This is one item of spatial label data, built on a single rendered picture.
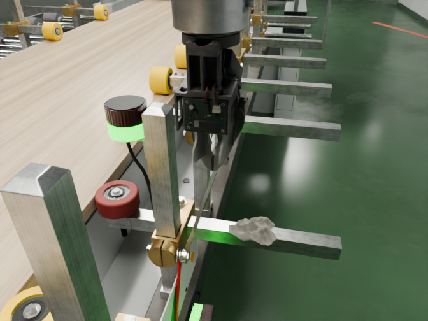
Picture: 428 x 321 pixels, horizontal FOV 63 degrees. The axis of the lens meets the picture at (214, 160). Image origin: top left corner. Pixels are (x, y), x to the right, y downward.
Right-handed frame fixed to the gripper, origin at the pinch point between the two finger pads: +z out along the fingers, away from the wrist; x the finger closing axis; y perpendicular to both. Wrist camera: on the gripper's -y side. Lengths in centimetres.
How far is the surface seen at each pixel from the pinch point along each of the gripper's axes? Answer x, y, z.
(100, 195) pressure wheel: -21.2, 0.0, 10.5
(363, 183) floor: 66, -147, 101
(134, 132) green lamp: -10.5, 4.6, -6.2
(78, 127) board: -40.3, -25.0, 11.2
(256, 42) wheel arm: -3, -100, 6
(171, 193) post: -6.0, 4.0, 4.5
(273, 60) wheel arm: 5, -75, 6
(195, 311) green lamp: -2.3, 6.0, 31.0
